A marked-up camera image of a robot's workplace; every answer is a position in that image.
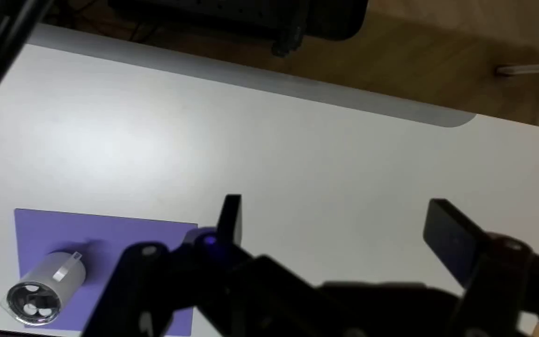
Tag white travel mug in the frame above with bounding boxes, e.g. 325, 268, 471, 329
3, 251, 86, 326

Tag black office chair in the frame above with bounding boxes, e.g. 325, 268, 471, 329
106, 0, 370, 56

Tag purple mat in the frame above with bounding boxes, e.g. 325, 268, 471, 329
15, 208, 192, 331

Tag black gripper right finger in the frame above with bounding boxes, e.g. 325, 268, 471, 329
423, 198, 490, 286

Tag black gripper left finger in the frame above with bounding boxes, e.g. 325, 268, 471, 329
217, 195, 241, 243

